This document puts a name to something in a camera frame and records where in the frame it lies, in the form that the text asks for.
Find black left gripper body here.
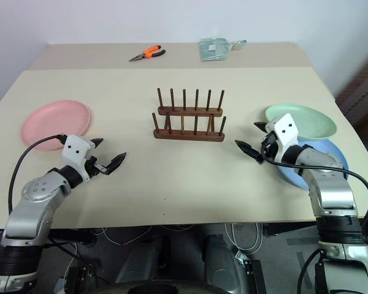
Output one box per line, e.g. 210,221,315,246
84,155,109,179

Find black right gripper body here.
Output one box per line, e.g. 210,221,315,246
260,129,280,162

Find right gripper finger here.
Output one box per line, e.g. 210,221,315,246
234,139,265,165
253,121,270,134

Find wooden dish rack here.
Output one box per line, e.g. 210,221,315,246
151,88,228,144

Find pink plate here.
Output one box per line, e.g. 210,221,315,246
20,99,95,152

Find green plate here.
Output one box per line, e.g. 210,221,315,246
264,104,338,141

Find blue plate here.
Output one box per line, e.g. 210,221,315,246
275,138,350,190

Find green packaged cloth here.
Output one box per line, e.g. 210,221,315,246
198,37,232,63

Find dark rounded shape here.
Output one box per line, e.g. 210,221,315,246
203,233,252,294

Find black box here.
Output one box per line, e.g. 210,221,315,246
242,259,267,294

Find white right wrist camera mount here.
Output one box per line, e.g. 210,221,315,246
264,112,299,162

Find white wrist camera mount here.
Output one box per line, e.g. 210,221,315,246
62,135,94,181
264,112,299,162

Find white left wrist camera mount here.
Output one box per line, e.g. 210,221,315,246
62,135,94,181

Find white cable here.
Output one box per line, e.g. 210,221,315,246
224,222,264,254
91,224,194,246

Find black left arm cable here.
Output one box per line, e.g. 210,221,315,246
7,134,67,216

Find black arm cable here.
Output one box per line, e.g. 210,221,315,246
259,149,368,228
7,134,67,216

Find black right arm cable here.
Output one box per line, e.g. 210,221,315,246
259,149,368,228

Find orange-handled needle-nose pliers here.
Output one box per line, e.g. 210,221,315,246
128,44,167,63

